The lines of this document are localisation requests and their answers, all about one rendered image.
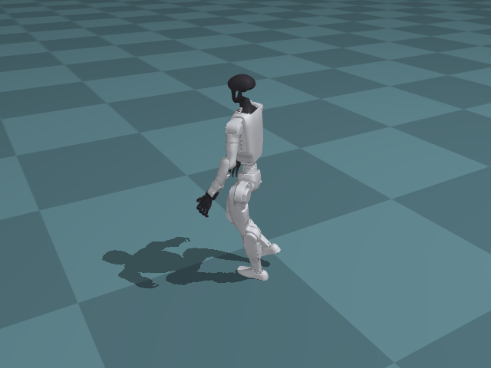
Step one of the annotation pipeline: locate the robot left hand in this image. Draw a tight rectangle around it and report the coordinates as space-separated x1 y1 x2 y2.
196 187 219 217

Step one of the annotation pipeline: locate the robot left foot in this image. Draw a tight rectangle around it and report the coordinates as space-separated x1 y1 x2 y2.
237 266 269 281

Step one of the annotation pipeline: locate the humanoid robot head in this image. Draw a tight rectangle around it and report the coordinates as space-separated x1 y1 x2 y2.
228 74 258 114

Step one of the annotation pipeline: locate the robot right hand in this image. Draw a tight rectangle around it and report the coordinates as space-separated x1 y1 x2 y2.
229 160 241 177

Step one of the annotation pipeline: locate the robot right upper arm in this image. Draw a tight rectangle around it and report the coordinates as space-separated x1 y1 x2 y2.
251 102 263 111

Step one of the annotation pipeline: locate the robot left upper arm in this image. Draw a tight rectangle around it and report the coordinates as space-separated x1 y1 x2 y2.
220 118 243 170

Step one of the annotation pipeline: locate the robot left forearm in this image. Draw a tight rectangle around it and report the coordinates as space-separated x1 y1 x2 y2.
207 158 230 197

